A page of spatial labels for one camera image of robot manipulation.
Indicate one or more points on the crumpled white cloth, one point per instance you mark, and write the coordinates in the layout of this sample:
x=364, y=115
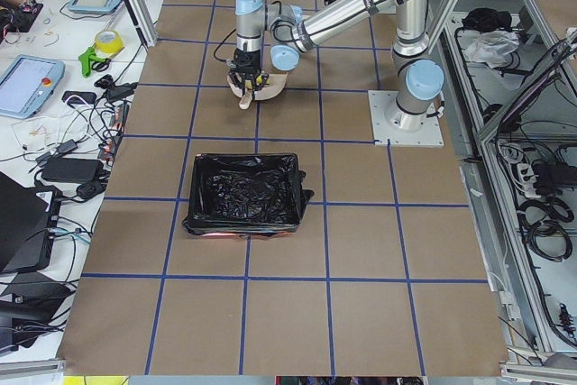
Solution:
x=492, y=48

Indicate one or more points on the black laptop computer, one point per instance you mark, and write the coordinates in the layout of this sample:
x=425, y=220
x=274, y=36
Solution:
x=27, y=215

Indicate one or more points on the green plastic clamp tool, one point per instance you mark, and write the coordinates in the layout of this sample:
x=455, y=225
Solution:
x=91, y=62

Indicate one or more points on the yellow tape roll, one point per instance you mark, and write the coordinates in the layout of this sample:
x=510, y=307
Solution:
x=109, y=42

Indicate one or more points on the black power adapter brick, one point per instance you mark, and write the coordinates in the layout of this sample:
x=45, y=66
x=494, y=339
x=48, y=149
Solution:
x=69, y=170

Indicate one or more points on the black lined trash bin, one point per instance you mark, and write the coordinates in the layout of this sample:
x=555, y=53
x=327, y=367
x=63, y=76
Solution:
x=246, y=194

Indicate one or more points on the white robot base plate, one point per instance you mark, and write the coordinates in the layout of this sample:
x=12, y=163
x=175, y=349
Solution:
x=393, y=127

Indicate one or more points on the beige dustpan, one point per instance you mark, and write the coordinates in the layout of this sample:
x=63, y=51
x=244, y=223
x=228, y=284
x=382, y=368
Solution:
x=248, y=92

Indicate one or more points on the blue teach pendant near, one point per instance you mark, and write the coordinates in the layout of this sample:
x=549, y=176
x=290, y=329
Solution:
x=27, y=84

